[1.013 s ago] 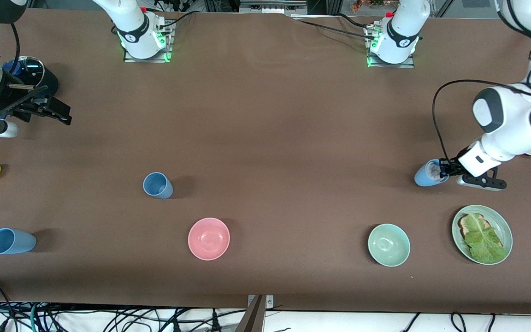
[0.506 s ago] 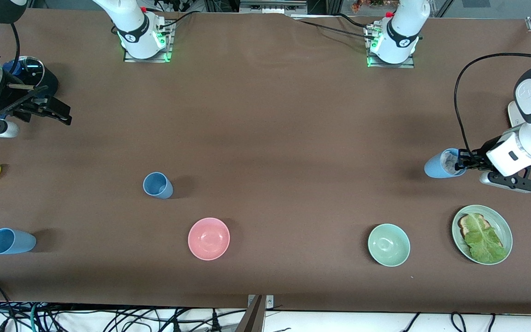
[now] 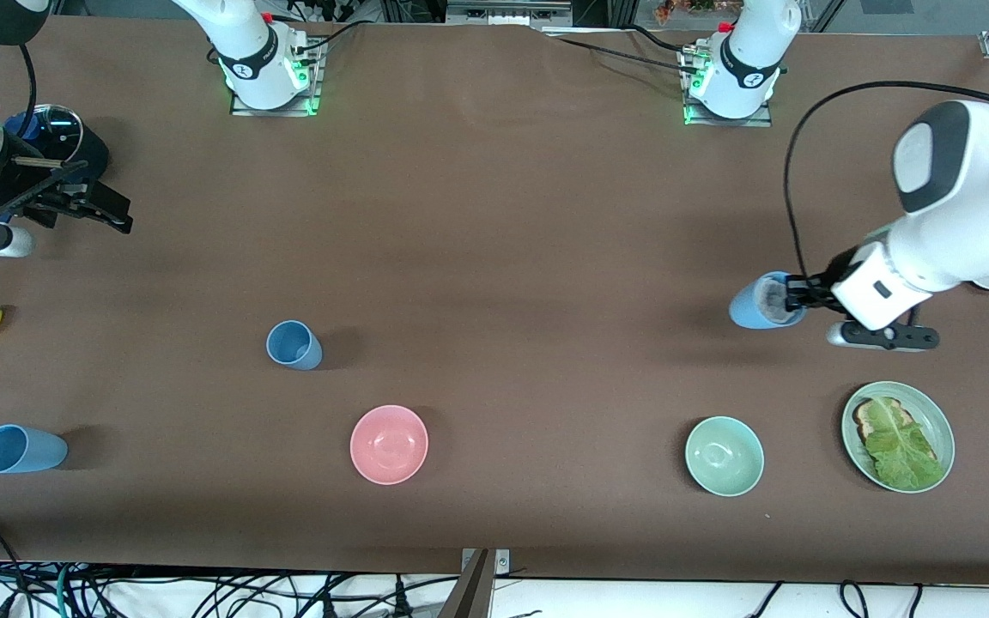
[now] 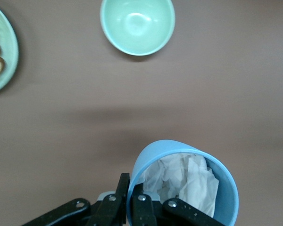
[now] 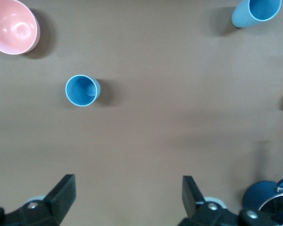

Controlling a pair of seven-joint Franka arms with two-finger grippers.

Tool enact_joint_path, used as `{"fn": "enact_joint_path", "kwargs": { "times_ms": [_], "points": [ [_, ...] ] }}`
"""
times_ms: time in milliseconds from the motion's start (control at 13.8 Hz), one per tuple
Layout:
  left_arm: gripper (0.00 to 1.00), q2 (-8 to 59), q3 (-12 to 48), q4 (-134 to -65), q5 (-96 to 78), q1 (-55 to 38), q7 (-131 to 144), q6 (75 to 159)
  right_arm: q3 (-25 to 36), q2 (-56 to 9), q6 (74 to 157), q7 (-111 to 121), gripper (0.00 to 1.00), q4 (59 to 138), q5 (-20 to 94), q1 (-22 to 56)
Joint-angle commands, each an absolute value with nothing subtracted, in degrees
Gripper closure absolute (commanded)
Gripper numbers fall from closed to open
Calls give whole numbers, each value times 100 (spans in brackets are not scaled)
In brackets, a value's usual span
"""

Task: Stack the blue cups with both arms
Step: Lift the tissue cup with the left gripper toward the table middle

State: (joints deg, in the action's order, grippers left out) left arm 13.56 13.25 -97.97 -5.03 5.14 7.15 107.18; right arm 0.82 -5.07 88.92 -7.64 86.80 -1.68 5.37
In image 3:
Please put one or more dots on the dark blue saucepan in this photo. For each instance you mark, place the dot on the dark blue saucepan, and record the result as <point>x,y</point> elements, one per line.
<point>95,153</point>

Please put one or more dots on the black power plug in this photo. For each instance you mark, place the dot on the black power plug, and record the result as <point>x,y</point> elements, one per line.
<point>403,601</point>

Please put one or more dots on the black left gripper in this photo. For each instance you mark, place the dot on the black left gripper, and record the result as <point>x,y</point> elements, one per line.
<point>814,290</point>

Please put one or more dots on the brown table cloth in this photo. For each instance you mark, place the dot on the brown table cloth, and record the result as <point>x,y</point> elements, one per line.
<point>494,215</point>

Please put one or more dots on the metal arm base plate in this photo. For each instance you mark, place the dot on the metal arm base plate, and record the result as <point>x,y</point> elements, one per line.
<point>241,107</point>
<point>761,122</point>

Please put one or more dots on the grey power strip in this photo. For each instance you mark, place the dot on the grey power strip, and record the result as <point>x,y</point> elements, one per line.
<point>507,15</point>

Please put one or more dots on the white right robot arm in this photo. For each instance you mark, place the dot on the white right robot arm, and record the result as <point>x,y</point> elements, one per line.
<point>256,60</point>

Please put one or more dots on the pink bowl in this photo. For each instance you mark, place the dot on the pink bowl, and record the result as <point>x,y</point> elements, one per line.
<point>389,445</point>

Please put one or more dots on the toast slice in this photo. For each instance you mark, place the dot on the toast slice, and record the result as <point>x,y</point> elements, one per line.
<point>867,418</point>

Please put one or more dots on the glass lid blue knob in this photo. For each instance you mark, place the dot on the glass lid blue knob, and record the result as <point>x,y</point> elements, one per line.
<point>61,129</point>

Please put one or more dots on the green plate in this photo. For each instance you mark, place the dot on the green plate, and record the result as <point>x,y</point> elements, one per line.
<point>941,429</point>

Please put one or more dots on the dark stand pole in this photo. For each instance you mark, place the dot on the dark stand pole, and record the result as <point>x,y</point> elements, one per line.
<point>470,592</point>

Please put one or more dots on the white tissue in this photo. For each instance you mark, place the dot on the white tissue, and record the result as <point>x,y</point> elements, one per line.
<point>773,300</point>

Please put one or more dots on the mint green bowl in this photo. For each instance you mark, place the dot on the mint green bowl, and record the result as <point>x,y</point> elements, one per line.
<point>725,457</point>

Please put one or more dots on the green lettuce leaf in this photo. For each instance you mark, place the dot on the green lettuce leaf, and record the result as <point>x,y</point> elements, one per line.
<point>902,451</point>

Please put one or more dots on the metal bracket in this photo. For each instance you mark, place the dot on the metal bracket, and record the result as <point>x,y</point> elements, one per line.
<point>501,562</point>

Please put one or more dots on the blue cup holding tissue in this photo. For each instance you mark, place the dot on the blue cup holding tissue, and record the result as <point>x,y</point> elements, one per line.
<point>745,309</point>

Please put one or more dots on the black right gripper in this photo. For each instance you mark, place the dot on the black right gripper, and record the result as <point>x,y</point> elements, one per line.
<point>35,182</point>

